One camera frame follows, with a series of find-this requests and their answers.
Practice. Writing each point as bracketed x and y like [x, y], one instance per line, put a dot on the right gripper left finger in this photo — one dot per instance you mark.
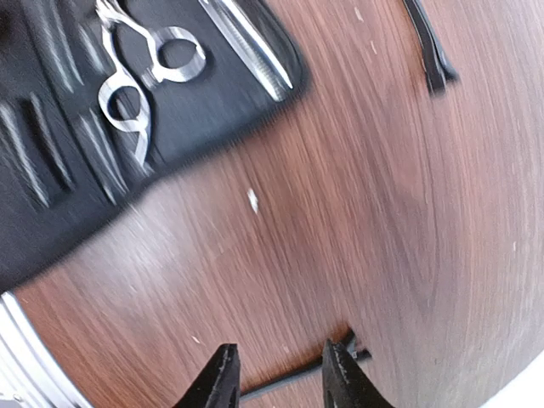
[218, 383]

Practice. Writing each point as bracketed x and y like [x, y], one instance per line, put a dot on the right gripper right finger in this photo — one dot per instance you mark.
[344, 383]

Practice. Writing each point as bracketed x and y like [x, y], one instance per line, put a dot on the black zip tool case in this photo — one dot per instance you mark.
[65, 171]

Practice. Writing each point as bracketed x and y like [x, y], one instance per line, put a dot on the silver straight scissors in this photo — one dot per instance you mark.
[111, 14]

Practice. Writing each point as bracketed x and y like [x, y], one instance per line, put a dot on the silver thinning scissors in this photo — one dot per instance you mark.
[251, 46]

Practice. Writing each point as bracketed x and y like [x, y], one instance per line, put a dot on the black hair clip right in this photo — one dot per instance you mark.
[349, 341]

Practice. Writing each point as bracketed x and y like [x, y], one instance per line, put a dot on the black hair clip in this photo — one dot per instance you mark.
[438, 68]
[349, 341]

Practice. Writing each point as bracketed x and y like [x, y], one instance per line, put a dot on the black hair clip centre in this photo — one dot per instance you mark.
[438, 68]

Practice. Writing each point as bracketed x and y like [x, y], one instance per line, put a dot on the aluminium front rail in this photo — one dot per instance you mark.
[30, 376]

